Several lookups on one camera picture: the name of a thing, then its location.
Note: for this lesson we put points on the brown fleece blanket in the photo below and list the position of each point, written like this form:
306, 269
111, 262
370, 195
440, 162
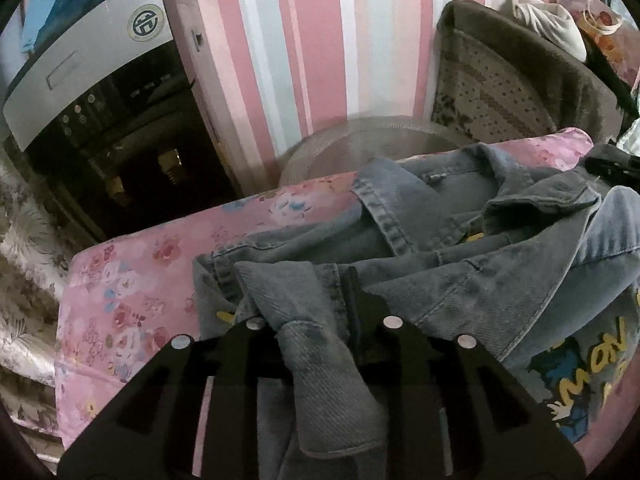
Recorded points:
590, 95

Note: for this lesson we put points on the printed gift bag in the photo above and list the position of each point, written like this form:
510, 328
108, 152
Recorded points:
610, 25

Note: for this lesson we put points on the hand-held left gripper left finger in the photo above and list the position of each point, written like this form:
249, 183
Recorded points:
225, 360

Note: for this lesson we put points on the pink floral bedsheet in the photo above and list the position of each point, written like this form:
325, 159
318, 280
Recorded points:
125, 280

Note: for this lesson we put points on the patterned grey cushion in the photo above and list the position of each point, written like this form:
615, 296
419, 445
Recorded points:
490, 90

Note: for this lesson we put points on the floral curtain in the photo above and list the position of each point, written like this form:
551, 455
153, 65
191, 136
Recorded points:
25, 270

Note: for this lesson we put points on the blue denim jacket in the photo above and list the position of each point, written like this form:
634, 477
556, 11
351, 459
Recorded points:
450, 270

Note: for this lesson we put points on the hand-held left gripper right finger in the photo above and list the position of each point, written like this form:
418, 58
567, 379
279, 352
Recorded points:
372, 320

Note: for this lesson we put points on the light blue cloth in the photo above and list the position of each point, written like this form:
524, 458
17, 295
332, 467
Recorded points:
632, 135

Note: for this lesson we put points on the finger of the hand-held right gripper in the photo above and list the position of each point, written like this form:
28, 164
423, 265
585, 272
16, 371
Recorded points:
607, 167

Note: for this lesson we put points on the white cloth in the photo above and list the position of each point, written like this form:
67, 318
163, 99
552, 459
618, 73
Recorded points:
555, 30

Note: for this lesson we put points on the black and silver water dispenser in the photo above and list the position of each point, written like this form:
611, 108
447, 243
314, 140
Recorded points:
125, 110

